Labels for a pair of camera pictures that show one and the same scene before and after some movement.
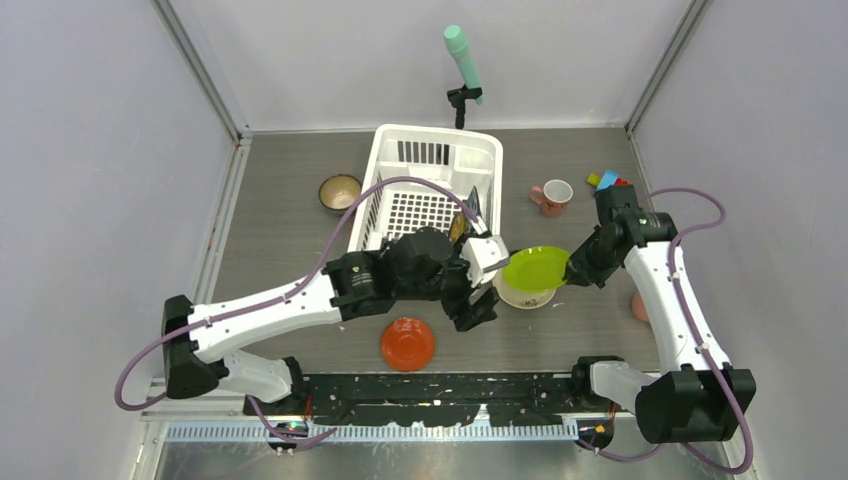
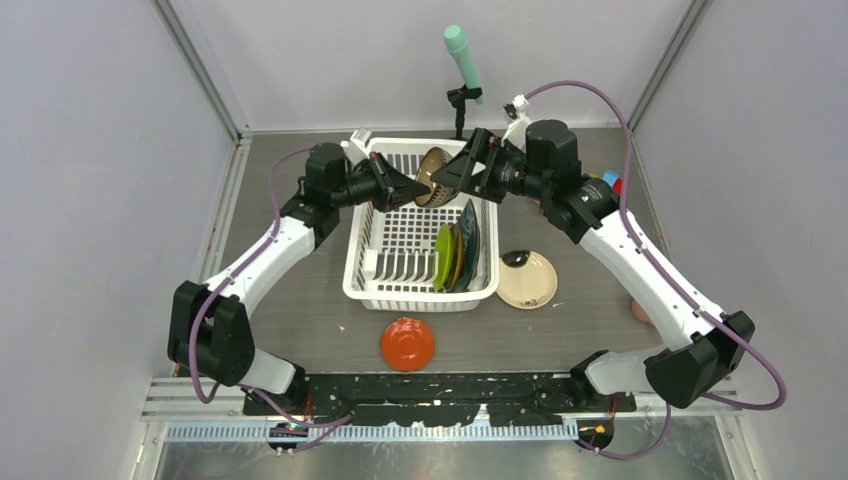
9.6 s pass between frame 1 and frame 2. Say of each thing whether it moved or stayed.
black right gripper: moved
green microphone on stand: stayed
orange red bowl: stayed
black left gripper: moved
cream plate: stayed
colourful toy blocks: stayed
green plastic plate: moved
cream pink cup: stayed
